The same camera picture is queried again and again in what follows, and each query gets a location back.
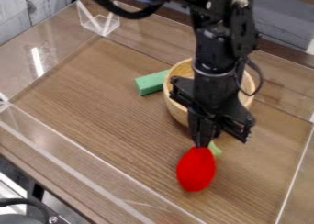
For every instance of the clear acrylic corner bracket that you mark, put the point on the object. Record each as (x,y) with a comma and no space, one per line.
(99,24)

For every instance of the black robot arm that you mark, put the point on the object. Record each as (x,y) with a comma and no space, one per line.
(226,38)

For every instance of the black metal table bracket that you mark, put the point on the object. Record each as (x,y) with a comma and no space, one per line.
(39,211)

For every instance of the red felt strawberry toy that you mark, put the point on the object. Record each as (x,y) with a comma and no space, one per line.
(197,167)

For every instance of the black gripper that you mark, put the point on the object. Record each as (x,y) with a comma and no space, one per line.
(214,107)

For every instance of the green foam block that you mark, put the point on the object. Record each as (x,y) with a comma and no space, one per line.
(150,83)

